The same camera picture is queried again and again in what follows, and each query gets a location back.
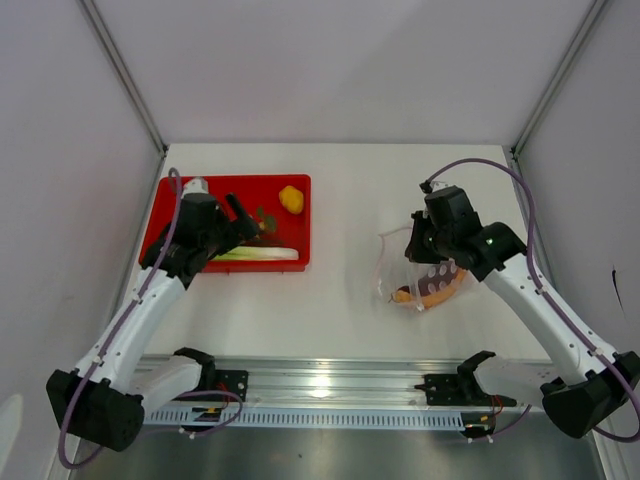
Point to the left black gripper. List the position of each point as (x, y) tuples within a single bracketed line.
[(238, 230)]

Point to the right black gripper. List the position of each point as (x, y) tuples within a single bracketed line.
[(414, 252)]

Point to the green celery stalks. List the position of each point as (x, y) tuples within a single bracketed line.
[(245, 253)]

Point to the clear pink-dotted zip bag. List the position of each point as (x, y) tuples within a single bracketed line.
[(393, 268)]

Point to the orange purple sweet potato slice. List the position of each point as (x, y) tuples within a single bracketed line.
[(429, 286)]

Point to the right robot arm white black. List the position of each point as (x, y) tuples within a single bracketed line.
[(589, 379)]

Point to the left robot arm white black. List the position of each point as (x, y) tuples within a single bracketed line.
[(97, 400)]

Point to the bunch of tan longans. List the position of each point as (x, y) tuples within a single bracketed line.
[(268, 226)]

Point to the red plastic tray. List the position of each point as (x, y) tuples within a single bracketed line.
[(262, 190)]

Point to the yellow potato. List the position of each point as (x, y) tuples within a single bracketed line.
[(292, 199)]

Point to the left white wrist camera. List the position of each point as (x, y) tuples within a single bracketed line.
[(197, 185)]

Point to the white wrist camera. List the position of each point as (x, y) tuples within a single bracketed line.
[(432, 187), (197, 185)]

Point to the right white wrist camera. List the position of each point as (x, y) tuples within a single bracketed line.
[(432, 187)]

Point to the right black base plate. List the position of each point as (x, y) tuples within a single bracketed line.
[(458, 390)]

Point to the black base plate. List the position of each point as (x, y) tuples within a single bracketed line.
[(458, 390), (227, 380)]

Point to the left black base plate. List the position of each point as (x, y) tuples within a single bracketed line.
[(227, 380)]

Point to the aluminium mounting rail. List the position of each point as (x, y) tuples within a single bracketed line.
[(378, 384)]

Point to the slotted white cable duct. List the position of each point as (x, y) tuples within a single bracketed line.
[(412, 419)]

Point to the left aluminium frame post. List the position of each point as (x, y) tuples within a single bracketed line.
[(102, 34)]

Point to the aluminium frame post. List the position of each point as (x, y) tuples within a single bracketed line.
[(562, 71), (102, 34)]

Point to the right aluminium frame post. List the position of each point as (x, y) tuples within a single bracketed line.
[(562, 71)]

